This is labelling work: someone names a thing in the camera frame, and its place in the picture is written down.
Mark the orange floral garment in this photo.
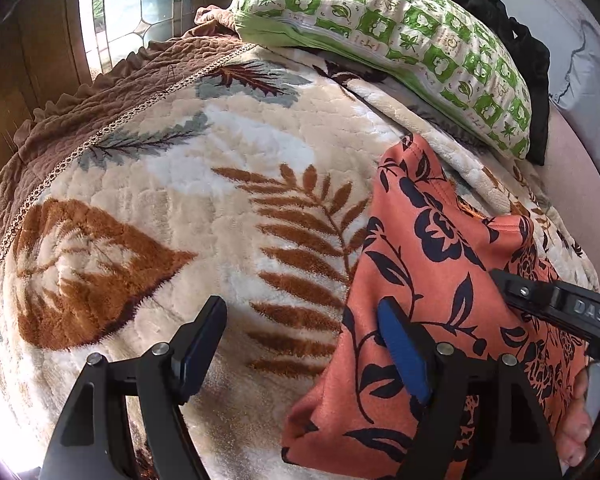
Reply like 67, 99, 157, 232
280, 132, 588, 480

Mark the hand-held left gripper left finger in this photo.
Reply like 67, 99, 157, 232
40, 296, 228, 480

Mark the brown wooden door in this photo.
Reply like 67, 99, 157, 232
0, 0, 258, 186

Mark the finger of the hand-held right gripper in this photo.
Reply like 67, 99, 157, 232
489, 269, 600, 346

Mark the person's right hand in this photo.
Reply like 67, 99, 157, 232
559, 365, 600, 467

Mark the brown quilted bedspread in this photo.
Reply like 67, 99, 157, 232
0, 5, 258, 281

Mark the black garment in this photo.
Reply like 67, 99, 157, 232
407, 0, 552, 166

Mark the leaded glass door panel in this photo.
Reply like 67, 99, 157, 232
77, 0, 258, 81

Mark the green checked pillow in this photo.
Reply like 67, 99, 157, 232
230, 0, 533, 161

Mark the leaf print fleece blanket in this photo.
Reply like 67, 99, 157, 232
0, 45, 600, 480

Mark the pink bolster cushion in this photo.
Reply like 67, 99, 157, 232
530, 110, 600, 291

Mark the grey-blue pillow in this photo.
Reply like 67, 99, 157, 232
550, 17, 600, 151

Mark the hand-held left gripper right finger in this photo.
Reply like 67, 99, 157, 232
377, 296, 563, 480

